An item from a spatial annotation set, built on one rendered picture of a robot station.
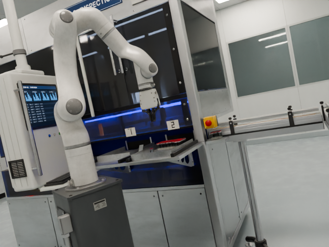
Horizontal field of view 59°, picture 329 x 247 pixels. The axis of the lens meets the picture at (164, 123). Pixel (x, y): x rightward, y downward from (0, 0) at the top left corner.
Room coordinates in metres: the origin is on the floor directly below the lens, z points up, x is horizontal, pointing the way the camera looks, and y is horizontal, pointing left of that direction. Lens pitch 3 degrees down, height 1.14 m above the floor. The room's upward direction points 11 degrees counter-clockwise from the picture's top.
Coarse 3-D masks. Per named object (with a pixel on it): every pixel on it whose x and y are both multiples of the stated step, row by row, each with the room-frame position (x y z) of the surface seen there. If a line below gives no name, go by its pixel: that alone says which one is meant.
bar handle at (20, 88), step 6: (18, 84) 1.80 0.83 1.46; (18, 90) 1.81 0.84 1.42; (24, 96) 1.81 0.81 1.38; (24, 102) 1.80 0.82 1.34; (24, 108) 1.80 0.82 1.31; (24, 114) 1.80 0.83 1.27; (30, 126) 1.80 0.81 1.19; (30, 132) 1.80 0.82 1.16; (30, 138) 1.80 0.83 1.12; (36, 150) 1.80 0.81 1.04; (36, 156) 1.80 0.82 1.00; (36, 162) 1.80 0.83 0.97; (36, 168) 1.81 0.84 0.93; (42, 174) 1.81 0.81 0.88
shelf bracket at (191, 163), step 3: (189, 153) 1.90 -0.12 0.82; (189, 156) 1.89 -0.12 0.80; (189, 159) 1.88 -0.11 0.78; (192, 159) 1.90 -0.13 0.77; (174, 162) 1.67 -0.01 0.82; (177, 162) 1.70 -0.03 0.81; (180, 162) 1.74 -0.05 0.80; (183, 162) 1.78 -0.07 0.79; (189, 162) 1.87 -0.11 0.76; (192, 162) 1.90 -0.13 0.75; (186, 165) 1.81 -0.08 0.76; (189, 165) 1.86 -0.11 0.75; (192, 165) 1.90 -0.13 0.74
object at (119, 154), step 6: (150, 144) 2.05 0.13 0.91; (114, 150) 2.09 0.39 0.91; (120, 150) 2.16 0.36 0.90; (126, 150) 2.19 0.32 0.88; (132, 150) 2.12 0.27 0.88; (138, 150) 1.89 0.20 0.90; (102, 156) 1.89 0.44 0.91; (108, 156) 1.87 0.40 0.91; (114, 156) 1.85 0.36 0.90; (120, 156) 1.83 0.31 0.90
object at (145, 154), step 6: (156, 144) 1.95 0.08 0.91; (186, 144) 1.74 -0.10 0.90; (144, 150) 1.80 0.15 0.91; (156, 150) 1.87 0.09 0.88; (162, 150) 1.82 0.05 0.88; (168, 150) 1.55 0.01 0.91; (174, 150) 1.58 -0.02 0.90; (132, 156) 1.66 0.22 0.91; (138, 156) 1.64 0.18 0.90; (144, 156) 1.62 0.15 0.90; (150, 156) 1.60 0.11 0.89; (156, 156) 1.59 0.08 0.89; (162, 156) 1.57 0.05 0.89; (168, 156) 1.56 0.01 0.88
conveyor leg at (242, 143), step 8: (240, 144) 1.90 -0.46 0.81; (240, 152) 1.91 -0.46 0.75; (248, 160) 1.90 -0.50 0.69; (248, 168) 1.90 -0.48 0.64; (248, 176) 1.90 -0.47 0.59; (248, 184) 1.90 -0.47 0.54; (248, 192) 1.91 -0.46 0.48; (256, 200) 1.91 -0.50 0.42; (256, 208) 1.90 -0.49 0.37; (256, 216) 1.90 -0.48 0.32; (256, 224) 1.90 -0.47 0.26; (256, 232) 1.91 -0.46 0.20
